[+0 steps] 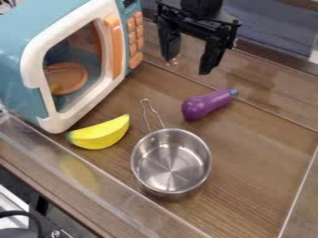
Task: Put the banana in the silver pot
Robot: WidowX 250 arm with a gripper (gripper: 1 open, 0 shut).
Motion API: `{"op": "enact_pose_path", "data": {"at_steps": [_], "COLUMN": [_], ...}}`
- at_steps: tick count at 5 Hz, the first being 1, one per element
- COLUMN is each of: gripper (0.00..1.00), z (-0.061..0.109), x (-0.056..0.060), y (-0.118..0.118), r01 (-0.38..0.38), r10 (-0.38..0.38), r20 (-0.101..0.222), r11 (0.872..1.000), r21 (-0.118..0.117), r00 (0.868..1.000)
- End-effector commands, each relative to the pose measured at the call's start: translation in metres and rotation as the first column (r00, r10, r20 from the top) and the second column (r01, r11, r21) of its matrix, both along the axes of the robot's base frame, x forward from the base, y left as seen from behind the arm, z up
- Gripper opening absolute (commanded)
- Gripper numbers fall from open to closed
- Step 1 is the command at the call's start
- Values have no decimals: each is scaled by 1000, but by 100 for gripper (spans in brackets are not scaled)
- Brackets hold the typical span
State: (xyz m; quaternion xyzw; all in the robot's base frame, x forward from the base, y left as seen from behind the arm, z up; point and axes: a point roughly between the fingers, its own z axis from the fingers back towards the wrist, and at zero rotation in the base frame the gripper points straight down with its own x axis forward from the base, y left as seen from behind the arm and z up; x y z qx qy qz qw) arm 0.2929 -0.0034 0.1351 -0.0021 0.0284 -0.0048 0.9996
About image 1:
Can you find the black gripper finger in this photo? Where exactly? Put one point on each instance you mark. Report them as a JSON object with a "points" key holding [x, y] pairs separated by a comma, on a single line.
{"points": [[170, 38], [218, 41]]}

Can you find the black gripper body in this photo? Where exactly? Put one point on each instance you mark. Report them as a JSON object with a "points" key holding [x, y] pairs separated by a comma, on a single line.
{"points": [[197, 15]]}

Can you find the yellow toy banana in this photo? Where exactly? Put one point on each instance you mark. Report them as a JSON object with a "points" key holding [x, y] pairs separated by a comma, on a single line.
{"points": [[101, 136]]}

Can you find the purple toy eggplant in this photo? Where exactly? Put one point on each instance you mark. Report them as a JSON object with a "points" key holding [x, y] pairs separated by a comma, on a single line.
{"points": [[200, 106]]}

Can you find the blue toy microwave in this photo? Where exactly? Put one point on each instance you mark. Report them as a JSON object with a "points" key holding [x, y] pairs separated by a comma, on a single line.
{"points": [[97, 33]]}

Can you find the orange microwave turntable plate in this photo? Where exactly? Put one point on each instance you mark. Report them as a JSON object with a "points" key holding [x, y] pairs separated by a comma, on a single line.
{"points": [[66, 77]]}

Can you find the silver pot with handle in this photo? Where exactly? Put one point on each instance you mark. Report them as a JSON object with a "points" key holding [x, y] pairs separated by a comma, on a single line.
{"points": [[172, 160]]}

